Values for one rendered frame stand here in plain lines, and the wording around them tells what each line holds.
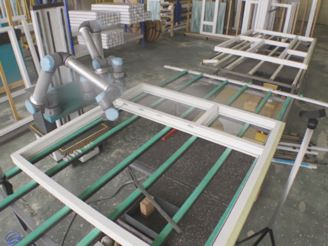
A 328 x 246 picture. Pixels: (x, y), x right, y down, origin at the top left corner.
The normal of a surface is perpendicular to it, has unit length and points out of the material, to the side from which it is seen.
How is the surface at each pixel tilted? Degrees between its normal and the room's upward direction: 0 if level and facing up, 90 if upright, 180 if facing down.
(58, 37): 90
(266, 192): 0
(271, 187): 0
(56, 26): 90
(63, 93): 90
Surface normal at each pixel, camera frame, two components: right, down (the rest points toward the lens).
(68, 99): 0.78, 0.33
